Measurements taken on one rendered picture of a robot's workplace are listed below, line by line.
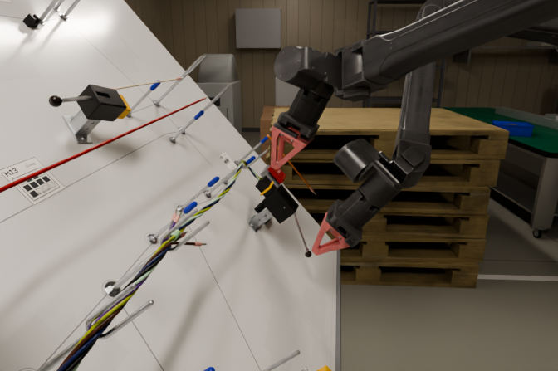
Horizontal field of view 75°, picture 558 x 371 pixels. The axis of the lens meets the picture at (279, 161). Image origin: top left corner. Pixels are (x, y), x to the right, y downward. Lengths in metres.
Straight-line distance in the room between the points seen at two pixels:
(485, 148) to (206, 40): 5.41
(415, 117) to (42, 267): 0.64
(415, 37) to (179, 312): 0.46
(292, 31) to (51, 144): 6.30
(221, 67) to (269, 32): 1.10
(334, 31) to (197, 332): 6.42
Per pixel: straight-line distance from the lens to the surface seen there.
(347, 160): 0.68
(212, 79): 5.84
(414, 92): 0.81
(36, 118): 0.55
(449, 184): 2.34
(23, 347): 0.39
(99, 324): 0.30
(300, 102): 0.65
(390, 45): 0.56
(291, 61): 0.60
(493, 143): 2.37
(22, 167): 0.48
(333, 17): 6.75
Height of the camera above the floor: 1.39
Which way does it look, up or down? 16 degrees down
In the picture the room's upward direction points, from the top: straight up
